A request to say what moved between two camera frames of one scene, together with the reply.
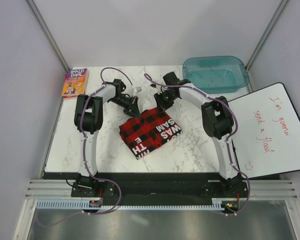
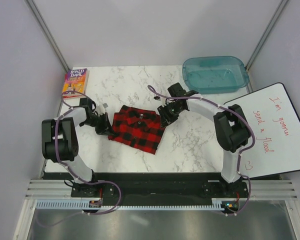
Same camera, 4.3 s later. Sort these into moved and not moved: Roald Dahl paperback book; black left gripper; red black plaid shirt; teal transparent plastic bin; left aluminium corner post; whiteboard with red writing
Moved: black left gripper; red black plaid shirt
Not moved: left aluminium corner post; whiteboard with red writing; Roald Dahl paperback book; teal transparent plastic bin
